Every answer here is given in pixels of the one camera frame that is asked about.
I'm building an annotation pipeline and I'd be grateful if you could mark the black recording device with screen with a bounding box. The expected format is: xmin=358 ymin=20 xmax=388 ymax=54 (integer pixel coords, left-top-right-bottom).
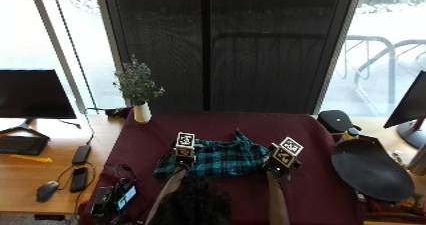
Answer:
xmin=89 ymin=164 xmax=139 ymax=223

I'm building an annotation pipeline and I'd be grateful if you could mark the person's right hand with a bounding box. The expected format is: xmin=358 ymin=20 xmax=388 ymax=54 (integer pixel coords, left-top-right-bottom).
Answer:
xmin=264 ymin=143 xmax=303 ymax=177

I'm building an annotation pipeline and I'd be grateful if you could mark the teal plaid cloth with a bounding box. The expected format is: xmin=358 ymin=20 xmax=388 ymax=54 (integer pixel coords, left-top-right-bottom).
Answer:
xmin=153 ymin=128 xmax=271 ymax=180

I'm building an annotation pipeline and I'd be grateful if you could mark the white marker cube right glove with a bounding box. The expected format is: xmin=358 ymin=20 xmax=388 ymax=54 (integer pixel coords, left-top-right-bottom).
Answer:
xmin=270 ymin=136 xmax=304 ymax=169

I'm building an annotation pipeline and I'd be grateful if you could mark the white vase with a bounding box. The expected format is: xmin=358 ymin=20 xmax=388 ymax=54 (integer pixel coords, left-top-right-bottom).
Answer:
xmin=131 ymin=100 xmax=153 ymax=125

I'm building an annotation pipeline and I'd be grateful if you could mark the bunch of small pale flowers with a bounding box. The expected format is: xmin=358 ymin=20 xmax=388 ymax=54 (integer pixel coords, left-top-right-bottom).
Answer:
xmin=111 ymin=54 xmax=166 ymax=106

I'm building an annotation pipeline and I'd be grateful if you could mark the black monitor with thin stand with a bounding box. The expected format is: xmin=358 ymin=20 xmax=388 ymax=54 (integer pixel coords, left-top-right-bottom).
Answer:
xmin=0 ymin=68 xmax=78 ymax=140

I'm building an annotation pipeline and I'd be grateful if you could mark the grey window frame post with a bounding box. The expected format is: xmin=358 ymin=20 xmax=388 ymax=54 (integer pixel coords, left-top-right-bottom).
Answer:
xmin=26 ymin=0 xmax=89 ymax=114

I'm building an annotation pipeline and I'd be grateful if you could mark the yellow bottle with black cap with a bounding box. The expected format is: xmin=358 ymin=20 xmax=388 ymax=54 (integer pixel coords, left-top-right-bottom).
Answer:
xmin=339 ymin=127 xmax=360 ymax=143

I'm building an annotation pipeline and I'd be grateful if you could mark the black power brick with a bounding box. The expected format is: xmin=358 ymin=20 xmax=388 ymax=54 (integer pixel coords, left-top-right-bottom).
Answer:
xmin=70 ymin=144 xmax=93 ymax=166

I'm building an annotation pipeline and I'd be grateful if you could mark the black phone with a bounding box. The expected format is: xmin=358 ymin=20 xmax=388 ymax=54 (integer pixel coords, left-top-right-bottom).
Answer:
xmin=67 ymin=166 xmax=89 ymax=194

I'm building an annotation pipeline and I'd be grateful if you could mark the black monitor with round stand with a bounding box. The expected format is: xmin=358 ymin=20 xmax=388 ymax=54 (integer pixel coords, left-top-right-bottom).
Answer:
xmin=382 ymin=70 xmax=426 ymax=150

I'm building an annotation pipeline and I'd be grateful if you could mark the grey computer mouse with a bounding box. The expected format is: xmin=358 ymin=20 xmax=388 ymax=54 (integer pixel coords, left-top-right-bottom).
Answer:
xmin=34 ymin=180 xmax=61 ymax=204

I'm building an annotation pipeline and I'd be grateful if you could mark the white marker cube glove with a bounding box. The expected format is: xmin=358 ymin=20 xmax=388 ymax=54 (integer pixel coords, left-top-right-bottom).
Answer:
xmin=174 ymin=131 xmax=197 ymax=158
xmin=270 ymin=136 xmax=304 ymax=169

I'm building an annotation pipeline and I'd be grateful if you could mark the black looped cable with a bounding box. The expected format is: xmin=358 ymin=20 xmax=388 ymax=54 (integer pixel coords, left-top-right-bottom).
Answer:
xmin=55 ymin=161 xmax=97 ymax=214

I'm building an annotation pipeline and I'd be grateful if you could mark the flat yellow strip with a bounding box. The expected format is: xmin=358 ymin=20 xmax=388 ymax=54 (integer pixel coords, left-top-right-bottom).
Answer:
xmin=8 ymin=153 xmax=54 ymax=164

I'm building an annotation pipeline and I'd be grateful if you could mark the maroon tablecloth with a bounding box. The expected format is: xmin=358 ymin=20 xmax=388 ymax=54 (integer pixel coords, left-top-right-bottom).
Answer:
xmin=78 ymin=110 xmax=366 ymax=225

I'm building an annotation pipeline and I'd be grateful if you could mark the grey metal bike rack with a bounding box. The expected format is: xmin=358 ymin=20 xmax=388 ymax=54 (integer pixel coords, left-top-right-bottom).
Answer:
xmin=352 ymin=39 xmax=426 ymax=114
xmin=336 ymin=34 xmax=396 ymax=117

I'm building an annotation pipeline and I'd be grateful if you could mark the person's left hand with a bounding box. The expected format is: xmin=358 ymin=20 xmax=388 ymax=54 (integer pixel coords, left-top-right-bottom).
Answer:
xmin=171 ymin=140 xmax=205 ymax=169

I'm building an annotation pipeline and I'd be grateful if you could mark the black keyboard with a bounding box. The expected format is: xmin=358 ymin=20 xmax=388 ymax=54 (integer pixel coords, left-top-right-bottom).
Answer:
xmin=0 ymin=135 xmax=50 ymax=157

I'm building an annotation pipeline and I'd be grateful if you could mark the white marker cube left glove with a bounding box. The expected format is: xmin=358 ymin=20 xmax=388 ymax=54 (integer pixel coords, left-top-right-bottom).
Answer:
xmin=174 ymin=131 xmax=197 ymax=158

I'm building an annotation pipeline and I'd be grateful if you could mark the beaded blind cord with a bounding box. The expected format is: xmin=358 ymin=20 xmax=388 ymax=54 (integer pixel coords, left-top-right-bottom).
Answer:
xmin=46 ymin=0 xmax=98 ymax=110

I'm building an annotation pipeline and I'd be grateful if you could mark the dark mesh window screen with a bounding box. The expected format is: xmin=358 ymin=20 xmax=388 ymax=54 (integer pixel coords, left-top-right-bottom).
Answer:
xmin=94 ymin=0 xmax=364 ymax=115

